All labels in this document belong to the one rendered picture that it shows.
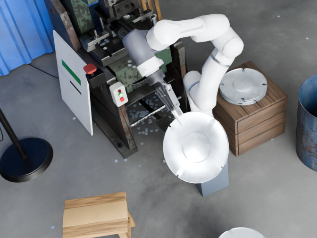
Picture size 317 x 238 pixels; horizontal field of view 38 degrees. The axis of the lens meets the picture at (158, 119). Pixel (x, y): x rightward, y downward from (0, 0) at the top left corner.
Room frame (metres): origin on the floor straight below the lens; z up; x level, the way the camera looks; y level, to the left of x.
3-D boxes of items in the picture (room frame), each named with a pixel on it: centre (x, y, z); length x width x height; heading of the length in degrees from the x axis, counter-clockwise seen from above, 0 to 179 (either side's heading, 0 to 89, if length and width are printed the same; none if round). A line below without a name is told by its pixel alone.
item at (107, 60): (2.40, 0.12, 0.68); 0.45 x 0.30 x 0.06; 115
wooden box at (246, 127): (2.04, -0.56, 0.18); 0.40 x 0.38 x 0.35; 18
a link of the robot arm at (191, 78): (1.70, -0.22, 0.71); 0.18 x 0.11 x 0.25; 10
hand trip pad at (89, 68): (2.06, 0.32, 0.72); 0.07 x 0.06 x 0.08; 25
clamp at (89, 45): (2.33, 0.27, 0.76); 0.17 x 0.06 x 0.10; 115
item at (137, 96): (2.41, 0.12, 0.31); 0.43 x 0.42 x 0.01; 115
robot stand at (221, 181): (1.66, -0.23, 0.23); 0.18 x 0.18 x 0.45; 14
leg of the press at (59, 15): (2.42, 0.42, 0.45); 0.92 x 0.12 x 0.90; 25
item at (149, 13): (2.47, -0.04, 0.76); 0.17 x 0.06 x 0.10; 115
